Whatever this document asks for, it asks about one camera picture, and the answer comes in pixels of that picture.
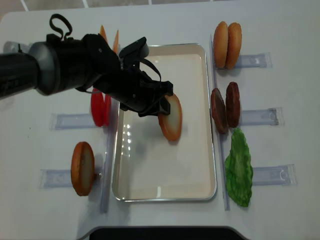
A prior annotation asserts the orange cheese slice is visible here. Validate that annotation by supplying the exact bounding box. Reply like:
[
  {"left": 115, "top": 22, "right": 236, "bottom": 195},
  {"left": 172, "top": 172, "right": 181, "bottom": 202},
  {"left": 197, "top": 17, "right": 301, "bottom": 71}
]
[
  {"left": 112, "top": 30, "right": 119, "bottom": 55},
  {"left": 99, "top": 25, "right": 108, "bottom": 42}
]

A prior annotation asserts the red tomato slice outer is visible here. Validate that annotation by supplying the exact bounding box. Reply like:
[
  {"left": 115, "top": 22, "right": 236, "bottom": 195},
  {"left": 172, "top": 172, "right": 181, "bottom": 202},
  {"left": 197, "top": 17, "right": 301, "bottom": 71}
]
[{"left": 90, "top": 88, "right": 104, "bottom": 127}]

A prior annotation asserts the clear patty holder rail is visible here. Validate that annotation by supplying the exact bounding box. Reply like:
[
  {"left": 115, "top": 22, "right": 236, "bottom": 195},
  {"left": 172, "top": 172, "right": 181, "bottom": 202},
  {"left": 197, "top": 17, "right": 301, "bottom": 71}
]
[{"left": 239, "top": 107, "right": 285, "bottom": 126}]

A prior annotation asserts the clear bun holder rail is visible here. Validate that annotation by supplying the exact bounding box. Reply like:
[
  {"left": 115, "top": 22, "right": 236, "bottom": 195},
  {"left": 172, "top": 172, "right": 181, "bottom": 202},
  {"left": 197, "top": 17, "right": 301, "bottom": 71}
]
[{"left": 236, "top": 52, "right": 273, "bottom": 68}]

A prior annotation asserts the brown meat patty outer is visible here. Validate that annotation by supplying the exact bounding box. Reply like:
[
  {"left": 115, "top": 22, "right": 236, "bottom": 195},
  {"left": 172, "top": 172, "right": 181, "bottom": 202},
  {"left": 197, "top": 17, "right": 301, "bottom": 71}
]
[{"left": 225, "top": 82, "right": 241, "bottom": 128}]

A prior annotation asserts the clear tomato holder rail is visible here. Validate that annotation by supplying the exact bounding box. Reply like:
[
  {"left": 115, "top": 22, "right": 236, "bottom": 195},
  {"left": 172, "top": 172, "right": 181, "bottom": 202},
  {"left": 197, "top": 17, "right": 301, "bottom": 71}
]
[{"left": 49, "top": 113, "right": 97, "bottom": 131}]

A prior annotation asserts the long clear divider rail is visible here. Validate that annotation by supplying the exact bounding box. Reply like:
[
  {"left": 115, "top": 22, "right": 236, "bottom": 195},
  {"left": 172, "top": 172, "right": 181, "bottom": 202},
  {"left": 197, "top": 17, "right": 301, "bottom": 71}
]
[
  {"left": 100, "top": 99, "right": 120, "bottom": 214},
  {"left": 210, "top": 33, "right": 230, "bottom": 211}
]

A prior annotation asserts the clear bread holder rail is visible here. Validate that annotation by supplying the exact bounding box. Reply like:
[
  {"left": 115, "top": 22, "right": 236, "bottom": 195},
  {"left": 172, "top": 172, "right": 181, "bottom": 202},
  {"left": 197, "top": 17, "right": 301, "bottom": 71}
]
[{"left": 38, "top": 169, "right": 72, "bottom": 189}]

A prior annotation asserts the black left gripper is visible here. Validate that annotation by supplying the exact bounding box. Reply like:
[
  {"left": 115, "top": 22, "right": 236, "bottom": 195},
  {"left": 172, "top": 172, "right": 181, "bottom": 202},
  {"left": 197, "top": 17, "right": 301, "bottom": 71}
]
[{"left": 82, "top": 34, "right": 173, "bottom": 117}]

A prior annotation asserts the long clear left divider rail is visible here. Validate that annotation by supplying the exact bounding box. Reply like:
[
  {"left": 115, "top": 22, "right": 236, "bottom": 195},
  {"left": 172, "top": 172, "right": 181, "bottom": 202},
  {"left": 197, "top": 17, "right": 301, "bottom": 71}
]
[{"left": 100, "top": 99, "right": 120, "bottom": 214}]

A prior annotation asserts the bun slice outer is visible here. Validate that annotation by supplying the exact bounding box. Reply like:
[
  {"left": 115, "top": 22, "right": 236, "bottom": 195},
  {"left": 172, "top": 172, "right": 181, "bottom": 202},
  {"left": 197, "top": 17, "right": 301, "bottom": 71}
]
[{"left": 225, "top": 22, "right": 242, "bottom": 69}]

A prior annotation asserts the long clear right divider rail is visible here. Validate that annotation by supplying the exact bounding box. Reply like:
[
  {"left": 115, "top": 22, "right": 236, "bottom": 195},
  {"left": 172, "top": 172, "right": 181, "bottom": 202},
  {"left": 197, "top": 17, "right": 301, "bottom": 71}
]
[{"left": 210, "top": 33, "right": 230, "bottom": 211}]

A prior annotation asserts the cream metal tray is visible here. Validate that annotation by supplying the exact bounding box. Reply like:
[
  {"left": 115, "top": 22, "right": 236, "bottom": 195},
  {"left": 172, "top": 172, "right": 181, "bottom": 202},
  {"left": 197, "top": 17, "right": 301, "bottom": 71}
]
[{"left": 112, "top": 43, "right": 217, "bottom": 202}]

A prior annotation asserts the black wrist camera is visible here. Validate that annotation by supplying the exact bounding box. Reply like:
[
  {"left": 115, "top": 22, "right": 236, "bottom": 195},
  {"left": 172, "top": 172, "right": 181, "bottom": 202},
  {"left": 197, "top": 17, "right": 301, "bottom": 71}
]
[{"left": 119, "top": 37, "right": 149, "bottom": 65}]

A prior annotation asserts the brown meat patty near tray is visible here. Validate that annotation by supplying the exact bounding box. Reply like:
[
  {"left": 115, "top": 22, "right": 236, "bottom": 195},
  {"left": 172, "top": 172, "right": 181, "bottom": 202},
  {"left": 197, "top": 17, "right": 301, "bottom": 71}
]
[{"left": 210, "top": 88, "right": 229, "bottom": 134}]

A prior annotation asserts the orange cheese slice left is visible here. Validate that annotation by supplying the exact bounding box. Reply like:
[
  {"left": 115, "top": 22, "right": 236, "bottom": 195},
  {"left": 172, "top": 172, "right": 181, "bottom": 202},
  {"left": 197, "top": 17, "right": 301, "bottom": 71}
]
[{"left": 99, "top": 25, "right": 108, "bottom": 42}]

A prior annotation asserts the clear lettuce holder rail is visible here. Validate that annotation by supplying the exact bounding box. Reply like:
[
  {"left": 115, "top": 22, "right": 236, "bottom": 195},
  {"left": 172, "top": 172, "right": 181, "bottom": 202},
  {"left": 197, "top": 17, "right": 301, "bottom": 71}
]
[{"left": 252, "top": 164, "right": 298, "bottom": 186}]

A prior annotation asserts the bread slice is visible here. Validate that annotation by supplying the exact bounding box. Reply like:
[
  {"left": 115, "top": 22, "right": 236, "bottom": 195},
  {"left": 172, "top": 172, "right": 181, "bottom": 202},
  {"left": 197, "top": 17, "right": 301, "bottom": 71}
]
[
  {"left": 70, "top": 141, "right": 95, "bottom": 196},
  {"left": 158, "top": 94, "right": 183, "bottom": 142}
]

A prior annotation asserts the bun slice near tray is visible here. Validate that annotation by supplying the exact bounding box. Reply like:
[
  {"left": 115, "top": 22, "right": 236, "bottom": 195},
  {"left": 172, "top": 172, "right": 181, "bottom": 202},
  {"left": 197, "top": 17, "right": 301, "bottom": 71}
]
[{"left": 213, "top": 21, "right": 229, "bottom": 68}]

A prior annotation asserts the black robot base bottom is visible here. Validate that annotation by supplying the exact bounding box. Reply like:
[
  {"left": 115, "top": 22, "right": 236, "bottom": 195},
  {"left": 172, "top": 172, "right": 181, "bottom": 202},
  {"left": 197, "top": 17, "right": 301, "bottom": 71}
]
[{"left": 83, "top": 226, "right": 245, "bottom": 240}]

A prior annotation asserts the orange cheese slice right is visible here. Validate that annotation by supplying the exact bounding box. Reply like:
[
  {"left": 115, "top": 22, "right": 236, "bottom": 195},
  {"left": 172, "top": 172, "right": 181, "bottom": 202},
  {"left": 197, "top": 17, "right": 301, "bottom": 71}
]
[{"left": 112, "top": 30, "right": 119, "bottom": 55}]

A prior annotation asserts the green lettuce leaf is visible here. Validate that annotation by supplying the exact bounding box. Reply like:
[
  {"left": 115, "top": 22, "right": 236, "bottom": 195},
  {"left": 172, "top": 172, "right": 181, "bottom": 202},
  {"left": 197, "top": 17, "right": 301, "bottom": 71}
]
[{"left": 224, "top": 128, "right": 254, "bottom": 208}]

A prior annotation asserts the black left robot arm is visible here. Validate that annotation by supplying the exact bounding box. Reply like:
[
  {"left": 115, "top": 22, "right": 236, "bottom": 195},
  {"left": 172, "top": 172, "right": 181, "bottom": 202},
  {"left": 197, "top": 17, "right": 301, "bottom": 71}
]
[{"left": 0, "top": 23, "right": 173, "bottom": 117}]

